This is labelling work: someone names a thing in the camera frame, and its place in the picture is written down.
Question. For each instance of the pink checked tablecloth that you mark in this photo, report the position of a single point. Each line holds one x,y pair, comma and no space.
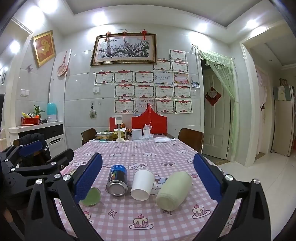
138,223

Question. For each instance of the white wall socket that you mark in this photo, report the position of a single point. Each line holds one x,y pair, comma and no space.
96,89

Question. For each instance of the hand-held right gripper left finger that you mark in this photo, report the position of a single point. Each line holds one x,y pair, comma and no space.
89,177

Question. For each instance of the group of wall certificates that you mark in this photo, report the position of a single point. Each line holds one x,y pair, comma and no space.
143,91

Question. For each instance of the potted green plant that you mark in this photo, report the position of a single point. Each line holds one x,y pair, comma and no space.
36,110

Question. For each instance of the white tissue pack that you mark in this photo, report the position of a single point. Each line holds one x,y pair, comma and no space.
161,139

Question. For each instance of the white and black cabinet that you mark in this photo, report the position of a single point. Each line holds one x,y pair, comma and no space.
34,128

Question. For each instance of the red framed picture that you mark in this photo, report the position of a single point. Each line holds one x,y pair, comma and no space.
44,48

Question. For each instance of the red planter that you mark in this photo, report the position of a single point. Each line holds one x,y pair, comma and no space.
30,121

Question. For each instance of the white cube box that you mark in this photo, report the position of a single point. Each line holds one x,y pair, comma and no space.
137,134

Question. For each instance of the pink round fan ornament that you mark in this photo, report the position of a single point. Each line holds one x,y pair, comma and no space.
62,68

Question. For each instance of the white door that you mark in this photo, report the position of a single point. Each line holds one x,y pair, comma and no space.
216,129

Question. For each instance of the blue metal can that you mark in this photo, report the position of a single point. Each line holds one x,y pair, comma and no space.
118,182

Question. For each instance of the black jacket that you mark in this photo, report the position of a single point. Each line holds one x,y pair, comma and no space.
46,147

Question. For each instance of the brown wooden chair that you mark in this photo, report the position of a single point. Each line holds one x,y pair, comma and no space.
89,135
190,139

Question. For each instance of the white light switch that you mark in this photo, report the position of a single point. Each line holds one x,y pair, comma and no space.
25,92

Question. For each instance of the white desk lamp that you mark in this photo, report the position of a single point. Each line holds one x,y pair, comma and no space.
119,120

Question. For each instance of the framed blossom painting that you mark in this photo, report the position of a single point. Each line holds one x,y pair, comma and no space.
123,49

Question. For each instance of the butterfly wall decal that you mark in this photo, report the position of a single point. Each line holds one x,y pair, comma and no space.
29,68

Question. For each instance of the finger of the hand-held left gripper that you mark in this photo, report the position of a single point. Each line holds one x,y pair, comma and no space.
57,160
31,148

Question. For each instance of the cream ribbed cup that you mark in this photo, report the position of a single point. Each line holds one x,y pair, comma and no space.
174,193

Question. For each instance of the pink door curtain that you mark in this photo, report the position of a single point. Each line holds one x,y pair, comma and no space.
263,92

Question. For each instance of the red knot ornament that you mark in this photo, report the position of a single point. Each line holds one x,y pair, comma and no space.
144,34
124,34
107,36

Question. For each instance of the white paper cup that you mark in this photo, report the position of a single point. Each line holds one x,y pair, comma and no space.
142,184

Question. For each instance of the hanging round ornament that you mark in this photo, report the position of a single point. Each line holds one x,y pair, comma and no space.
93,114

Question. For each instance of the red diamond door decoration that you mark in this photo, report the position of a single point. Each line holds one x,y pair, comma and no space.
213,96

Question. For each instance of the green lace curtain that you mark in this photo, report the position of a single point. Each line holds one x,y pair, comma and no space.
223,67

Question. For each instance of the white cup with straws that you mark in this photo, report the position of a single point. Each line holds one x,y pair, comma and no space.
146,132

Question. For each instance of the blue and white humidifier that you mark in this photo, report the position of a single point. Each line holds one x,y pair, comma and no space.
52,111

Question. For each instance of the green cup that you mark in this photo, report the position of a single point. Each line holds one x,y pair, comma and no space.
93,197

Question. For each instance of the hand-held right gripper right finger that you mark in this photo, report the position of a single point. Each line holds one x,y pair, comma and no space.
207,178

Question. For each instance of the tray of food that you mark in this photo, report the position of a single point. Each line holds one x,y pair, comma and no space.
108,135

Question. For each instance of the white refrigerator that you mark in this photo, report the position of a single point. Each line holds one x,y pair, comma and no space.
282,125

